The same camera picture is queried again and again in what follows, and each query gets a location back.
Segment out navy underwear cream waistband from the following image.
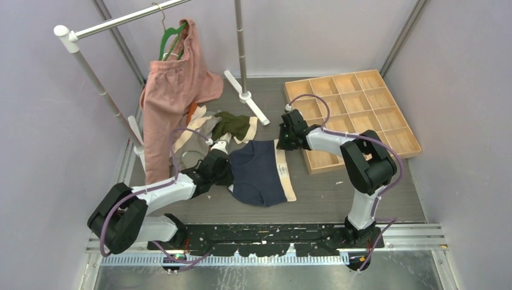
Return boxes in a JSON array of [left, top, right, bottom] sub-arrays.
[[229, 140, 297, 207]]

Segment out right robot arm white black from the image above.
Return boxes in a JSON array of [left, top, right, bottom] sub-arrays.
[[277, 109, 403, 247]]

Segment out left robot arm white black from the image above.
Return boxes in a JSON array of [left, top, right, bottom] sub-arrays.
[[87, 149, 233, 257]]

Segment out olive green underwear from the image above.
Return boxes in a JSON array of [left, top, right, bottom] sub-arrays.
[[212, 111, 258, 144]]

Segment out orange underwear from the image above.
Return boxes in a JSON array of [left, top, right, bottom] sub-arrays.
[[186, 103, 198, 125]]

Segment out wooden compartment tray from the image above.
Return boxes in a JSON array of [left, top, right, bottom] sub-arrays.
[[284, 69, 422, 159]]

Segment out pink trousers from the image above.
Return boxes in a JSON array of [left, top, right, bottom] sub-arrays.
[[139, 19, 223, 184]]

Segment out green clothes hanger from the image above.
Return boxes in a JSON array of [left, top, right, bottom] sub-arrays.
[[152, 3, 189, 62]]

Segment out white metal clothes rack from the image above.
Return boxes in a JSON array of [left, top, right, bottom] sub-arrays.
[[54, 0, 271, 171]]

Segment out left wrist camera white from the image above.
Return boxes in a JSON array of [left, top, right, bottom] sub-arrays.
[[210, 140, 229, 155]]

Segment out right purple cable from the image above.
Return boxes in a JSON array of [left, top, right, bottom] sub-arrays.
[[286, 93, 406, 273]]

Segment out purple cable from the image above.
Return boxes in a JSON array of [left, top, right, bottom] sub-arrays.
[[286, 93, 406, 273], [99, 127, 214, 258]]

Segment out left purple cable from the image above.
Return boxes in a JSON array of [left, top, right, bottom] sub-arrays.
[[99, 127, 214, 258]]

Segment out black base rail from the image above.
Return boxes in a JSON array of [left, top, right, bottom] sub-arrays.
[[160, 224, 384, 257]]

